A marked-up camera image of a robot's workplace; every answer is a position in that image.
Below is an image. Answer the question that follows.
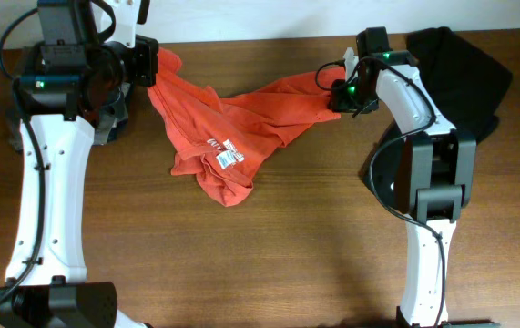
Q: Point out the black t-shirt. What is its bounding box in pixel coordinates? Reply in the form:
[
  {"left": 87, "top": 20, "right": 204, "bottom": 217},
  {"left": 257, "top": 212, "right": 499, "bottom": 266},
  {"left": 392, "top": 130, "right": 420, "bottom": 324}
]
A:
[{"left": 362, "top": 26, "right": 515, "bottom": 215}]

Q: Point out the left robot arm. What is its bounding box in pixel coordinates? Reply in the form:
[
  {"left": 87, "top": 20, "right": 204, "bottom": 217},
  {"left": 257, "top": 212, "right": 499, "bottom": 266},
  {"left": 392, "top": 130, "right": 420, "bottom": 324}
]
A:
[{"left": 0, "top": 36, "right": 158, "bottom": 327}]

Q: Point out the grey folded garment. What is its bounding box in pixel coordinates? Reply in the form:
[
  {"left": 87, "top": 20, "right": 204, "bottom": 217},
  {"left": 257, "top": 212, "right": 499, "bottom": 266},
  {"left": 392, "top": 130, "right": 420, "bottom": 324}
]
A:
[{"left": 5, "top": 82, "right": 135, "bottom": 153}]

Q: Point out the red t-shirt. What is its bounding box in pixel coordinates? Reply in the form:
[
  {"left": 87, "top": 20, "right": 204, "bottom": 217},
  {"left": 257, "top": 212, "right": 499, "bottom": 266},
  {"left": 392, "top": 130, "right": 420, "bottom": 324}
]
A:
[{"left": 148, "top": 48, "right": 344, "bottom": 207}]

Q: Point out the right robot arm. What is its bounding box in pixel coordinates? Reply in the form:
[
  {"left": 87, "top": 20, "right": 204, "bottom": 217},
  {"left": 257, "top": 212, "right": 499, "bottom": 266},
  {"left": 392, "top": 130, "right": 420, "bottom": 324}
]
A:
[{"left": 327, "top": 26, "right": 494, "bottom": 327}]

